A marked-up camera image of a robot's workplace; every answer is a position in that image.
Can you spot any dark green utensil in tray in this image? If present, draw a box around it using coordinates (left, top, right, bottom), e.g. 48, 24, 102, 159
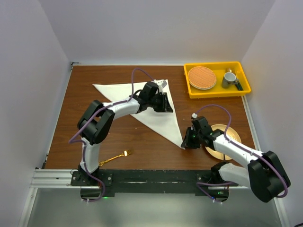
235, 82, 243, 91

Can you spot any orange patterned plate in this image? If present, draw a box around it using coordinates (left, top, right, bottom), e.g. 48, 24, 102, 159
188, 66, 217, 90

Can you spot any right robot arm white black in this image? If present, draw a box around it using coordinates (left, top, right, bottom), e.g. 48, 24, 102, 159
181, 113, 291, 202

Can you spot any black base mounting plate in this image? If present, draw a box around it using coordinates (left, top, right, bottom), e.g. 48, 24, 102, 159
71, 169, 236, 201

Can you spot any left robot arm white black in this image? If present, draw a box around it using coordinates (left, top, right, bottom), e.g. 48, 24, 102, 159
69, 80, 173, 188

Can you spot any grey white mug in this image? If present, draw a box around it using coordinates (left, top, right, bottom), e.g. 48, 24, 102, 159
222, 72, 239, 88

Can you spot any white cloth napkin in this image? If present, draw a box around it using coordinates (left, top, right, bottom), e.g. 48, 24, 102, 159
93, 83, 183, 148

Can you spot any gold fork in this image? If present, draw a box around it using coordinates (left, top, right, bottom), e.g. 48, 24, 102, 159
98, 149, 134, 167

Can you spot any yellow plastic tray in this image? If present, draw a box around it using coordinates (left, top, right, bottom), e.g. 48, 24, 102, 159
184, 61, 251, 99

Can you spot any cream yellow plate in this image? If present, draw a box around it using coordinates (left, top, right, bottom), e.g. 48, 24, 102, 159
205, 124, 241, 161

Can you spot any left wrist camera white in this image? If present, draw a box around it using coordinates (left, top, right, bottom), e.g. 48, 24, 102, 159
153, 79, 167, 94

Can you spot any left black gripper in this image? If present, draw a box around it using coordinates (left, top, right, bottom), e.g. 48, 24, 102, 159
148, 92, 173, 113

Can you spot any aluminium frame rail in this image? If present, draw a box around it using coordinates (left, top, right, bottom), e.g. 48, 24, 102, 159
30, 153, 81, 189

